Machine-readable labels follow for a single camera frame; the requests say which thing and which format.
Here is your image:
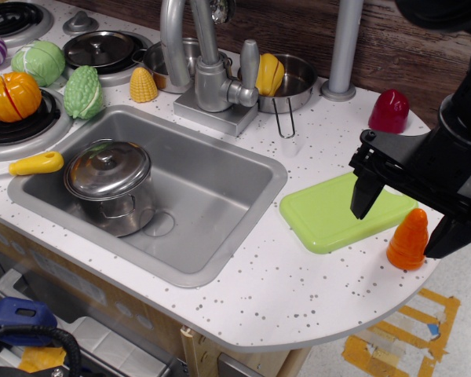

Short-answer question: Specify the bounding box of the steel lid on burner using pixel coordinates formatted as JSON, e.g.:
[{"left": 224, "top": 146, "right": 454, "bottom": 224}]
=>
[{"left": 63, "top": 31, "right": 135, "bottom": 68}]

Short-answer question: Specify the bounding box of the yellow toy pepper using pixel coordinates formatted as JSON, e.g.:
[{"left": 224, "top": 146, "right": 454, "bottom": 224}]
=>
[{"left": 256, "top": 53, "right": 285, "bottom": 97}]

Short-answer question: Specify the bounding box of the silver sink basin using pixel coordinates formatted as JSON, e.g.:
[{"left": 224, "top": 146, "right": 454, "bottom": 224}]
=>
[{"left": 8, "top": 105, "right": 287, "bottom": 287}]

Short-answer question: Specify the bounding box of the orange toy carrot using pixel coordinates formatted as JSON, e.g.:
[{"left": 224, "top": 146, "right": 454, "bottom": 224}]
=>
[{"left": 386, "top": 208, "right": 429, "bottom": 270}]

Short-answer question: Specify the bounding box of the black coil burner front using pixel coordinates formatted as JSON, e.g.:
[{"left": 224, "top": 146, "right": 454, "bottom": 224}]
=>
[{"left": 0, "top": 89, "right": 73, "bottom": 162}]

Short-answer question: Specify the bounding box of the small steel pot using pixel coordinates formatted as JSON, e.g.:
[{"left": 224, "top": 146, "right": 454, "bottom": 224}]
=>
[{"left": 131, "top": 37, "right": 233, "bottom": 94}]

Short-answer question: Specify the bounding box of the grey stove knob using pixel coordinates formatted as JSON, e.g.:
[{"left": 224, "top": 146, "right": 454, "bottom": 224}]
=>
[{"left": 63, "top": 11, "right": 99, "bottom": 36}]

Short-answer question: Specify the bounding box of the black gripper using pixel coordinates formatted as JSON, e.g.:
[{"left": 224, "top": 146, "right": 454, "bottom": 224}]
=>
[{"left": 349, "top": 94, "right": 471, "bottom": 258}]

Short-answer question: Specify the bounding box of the red toy pepper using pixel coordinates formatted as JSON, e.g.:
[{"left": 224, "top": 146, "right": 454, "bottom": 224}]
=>
[{"left": 368, "top": 89, "right": 410, "bottom": 134}]

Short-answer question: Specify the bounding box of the green cutting board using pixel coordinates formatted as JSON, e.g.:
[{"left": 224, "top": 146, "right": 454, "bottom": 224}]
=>
[{"left": 279, "top": 173, "right": 418, "bottom": 254}]

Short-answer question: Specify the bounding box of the yellow handled utensil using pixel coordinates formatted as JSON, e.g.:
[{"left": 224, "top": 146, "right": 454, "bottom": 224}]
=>
[{"left": 0, "top": 151, "right": 64, "bottom": 177}]

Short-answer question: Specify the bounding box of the grey support pole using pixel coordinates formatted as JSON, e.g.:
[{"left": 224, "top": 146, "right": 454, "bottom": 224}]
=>
[{"left": 321, "top": 0, "right": 364, "bottom": 102}]

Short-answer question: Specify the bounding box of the steel pan with handle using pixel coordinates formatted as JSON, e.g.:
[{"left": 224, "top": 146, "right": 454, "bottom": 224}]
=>
[{"left": 257, "top": 53, "right": 317, "bottom": 139}]

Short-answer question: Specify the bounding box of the blue clamp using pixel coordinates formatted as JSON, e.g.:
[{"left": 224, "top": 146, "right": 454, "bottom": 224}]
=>
[{"left": 0, "top": 297, "right": 58, "bottom": 346}]

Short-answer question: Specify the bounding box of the silver toy faucet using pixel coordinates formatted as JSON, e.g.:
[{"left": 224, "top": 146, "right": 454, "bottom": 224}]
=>
[{"left": 160, "top": 0, "right": 260, "bottom": 137}]

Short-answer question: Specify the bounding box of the steel pot with lid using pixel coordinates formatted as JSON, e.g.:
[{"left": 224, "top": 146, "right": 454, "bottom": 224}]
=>
[{"left": 64, "top": 139, "right": 156, "bottom": 237}]

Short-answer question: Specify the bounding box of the orange toy pumpkin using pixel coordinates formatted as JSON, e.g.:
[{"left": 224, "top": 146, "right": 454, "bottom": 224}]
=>
[{"left": 0, "top": 71, "right": 42, "bottom": 123}]

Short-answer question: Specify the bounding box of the black coil burner back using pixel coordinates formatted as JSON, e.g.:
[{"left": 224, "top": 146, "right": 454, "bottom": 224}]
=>
[{"left": 0, "top": 2, "right": 53, "bottom": 49}]

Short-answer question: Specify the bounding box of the green toy bitter gourd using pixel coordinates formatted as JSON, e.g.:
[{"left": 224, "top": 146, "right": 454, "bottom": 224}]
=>
[{"left": 64, "top": 65, "right": 103, "bottom": 119}]

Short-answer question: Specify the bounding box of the yellow toy corn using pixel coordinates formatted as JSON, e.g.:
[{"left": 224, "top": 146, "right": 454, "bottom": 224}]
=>
[{"left": 130, "top": 68, "right": 159, "bottom": 103}]

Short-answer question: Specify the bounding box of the black coil burner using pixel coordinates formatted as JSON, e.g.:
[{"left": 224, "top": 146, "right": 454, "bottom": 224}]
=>
[
  {"left": 0, "top": 2, "right": 53, "bottom": 49},
  {"left": 0, "top": 89, "right": 73, "bottom": 162}
]

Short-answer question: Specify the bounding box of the black cable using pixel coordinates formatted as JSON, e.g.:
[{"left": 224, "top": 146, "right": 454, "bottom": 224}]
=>
[{"left": 0, "top": 324, "right": 83, "bottom": 377}]

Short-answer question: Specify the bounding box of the green toy cabbage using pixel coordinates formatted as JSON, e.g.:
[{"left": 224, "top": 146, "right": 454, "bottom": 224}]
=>
[{"left": 11, "top": 39, "right": 66, "bottom": 87}]

